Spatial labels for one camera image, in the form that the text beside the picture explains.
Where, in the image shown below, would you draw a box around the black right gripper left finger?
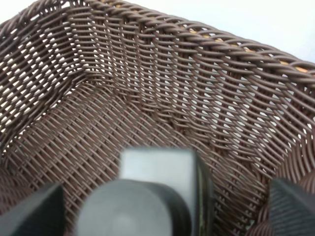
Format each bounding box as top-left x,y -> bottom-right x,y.
0,183 -> 64,236

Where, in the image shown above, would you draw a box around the dark green square bottle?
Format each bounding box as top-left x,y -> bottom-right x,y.
75,147 -> 214,236

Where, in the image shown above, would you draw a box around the orange wicker basket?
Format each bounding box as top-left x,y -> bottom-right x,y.
102,0 -> 315,74

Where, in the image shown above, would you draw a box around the dark brown wicker basket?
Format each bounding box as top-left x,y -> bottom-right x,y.
0,0 -> 315,236

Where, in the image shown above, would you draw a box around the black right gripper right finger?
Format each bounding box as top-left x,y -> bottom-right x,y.
269,178 -> 315,236

